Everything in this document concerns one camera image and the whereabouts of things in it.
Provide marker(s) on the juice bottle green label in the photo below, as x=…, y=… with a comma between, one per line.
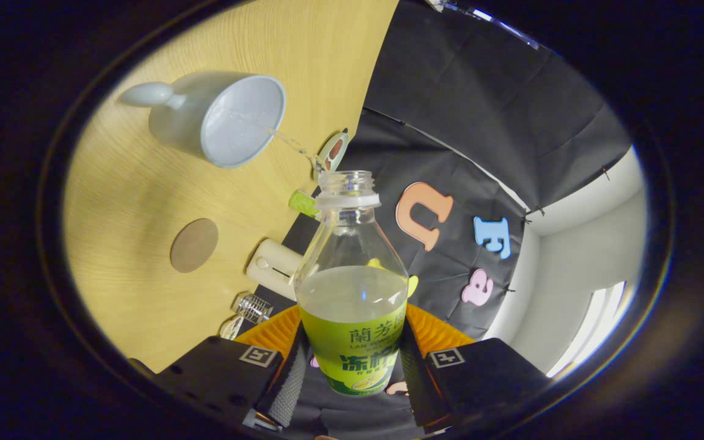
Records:
x=352, y=342

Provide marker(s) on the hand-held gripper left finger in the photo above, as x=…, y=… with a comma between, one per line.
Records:
x=217, y=373

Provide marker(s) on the white toaster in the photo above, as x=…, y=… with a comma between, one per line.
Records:
x=272, y=269

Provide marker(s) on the round brown coaster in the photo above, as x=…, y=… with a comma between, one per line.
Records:
x=194, y=245

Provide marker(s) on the brown food piece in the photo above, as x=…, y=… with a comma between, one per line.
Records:
x=336, y=148

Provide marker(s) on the pale blue cup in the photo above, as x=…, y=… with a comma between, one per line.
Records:
x=236, y=122

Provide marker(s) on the tall capped green drink bottle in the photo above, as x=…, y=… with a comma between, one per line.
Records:
x=303, y=203

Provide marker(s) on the pale green plate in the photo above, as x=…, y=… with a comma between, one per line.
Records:
x=327, y=162

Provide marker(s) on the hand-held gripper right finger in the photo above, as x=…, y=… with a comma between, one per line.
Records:
x=486, y=376

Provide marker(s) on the bright window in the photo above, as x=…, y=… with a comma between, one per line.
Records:
x=498, y=23

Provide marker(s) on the wooden table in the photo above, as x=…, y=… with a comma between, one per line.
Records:
x=144, y=195

